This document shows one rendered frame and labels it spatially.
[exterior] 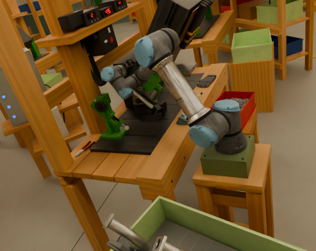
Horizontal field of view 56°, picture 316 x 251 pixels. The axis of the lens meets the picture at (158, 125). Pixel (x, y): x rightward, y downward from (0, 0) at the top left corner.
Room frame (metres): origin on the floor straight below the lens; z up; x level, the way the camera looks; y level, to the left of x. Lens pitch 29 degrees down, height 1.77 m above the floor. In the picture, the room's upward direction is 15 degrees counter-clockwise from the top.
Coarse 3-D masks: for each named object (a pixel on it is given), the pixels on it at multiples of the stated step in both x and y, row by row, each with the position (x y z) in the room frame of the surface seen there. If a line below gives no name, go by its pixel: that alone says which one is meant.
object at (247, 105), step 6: (222, 96) 1.77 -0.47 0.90; (228, 96) 1.79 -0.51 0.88; (234, 96) 1.76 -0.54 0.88; (240, 96) 1.74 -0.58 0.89; (246, 96) 1.71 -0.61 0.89; (252, 96) 1.63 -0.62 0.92; (240, 102) 1.66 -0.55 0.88; (246, 102) 1.65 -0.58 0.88; (252, 102) 1.64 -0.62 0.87; (210, 108) 1.62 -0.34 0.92; (240, 108) 1.60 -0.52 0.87; (246, 108) 1.55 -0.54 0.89; (252, 108) 1.63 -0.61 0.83; (240, 114) 1.45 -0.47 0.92; (246, 114) 1.54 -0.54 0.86; (246, 120) 1.53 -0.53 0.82
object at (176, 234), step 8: (168, 224) 0.86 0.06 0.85; (176, 224) 0.85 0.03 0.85; (160, 232) 0.83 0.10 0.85; (168, 232) 0.82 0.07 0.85; (176, 232) 0.81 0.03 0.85; (184, 232) 0.80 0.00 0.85; (192, 232) 0.79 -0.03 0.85; (152, 240) 0.81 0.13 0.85; (168, 240) 0.79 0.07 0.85; (176, 240) 0.78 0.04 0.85; (184, 240) 0.77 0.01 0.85; (192, 240) 0.76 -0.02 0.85; (200, 240) 0.75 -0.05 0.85; (208, 240) 0.74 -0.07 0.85; (184, 248) 0.73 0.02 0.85; (192, 248) 0.72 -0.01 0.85; (200, 248) 0.72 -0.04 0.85; (208, 248) 0.71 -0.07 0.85; (216, 248) 0.70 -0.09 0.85; (224, 248) 0.69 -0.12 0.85; (232, 248) 0.68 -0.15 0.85
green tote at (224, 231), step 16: (160, 208) 0.90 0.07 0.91; (176, 208) 0.85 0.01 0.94; (192, 208) 0.80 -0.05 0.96; (144, 224) 0.82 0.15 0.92; (160, 224) 0.88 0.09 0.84; (192, 224) 0.80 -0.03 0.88; (208, 224) 0.75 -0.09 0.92; (224, 224) 0.70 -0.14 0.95; (224, 240) 0.71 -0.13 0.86; (240, 240) 0.67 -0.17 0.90; (256, 240) 0.63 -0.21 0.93; (272, 240) 0.59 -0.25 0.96
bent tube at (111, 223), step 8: (112, 216) 0.61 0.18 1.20; (104, 224) 0.62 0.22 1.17; (112, 224) 0.60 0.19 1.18; (120, 224) 0.61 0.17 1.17; (120, 232) 0.59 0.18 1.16; (128, 232) 0.59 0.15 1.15; (136, 240) 0.58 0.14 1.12; (144, 240) 0.59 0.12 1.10; (136, 248) 0.64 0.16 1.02; (144, 248) 0.58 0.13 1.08
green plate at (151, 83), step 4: (152, 76) 1.77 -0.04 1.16; (156, 76) 1.75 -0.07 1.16; (152, 80) 1.76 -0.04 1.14; (156, 80) 1.75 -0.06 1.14; (160, 80) 1.81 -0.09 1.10; (144, 84) 1.79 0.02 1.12; (148, 84) 1.77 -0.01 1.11; (152, 84) 1.76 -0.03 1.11; (156, 84) 1.75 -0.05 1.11; (144, 88) 1.79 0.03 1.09; (148, 88) 1.77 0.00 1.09; (152, 88) 1.76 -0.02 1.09
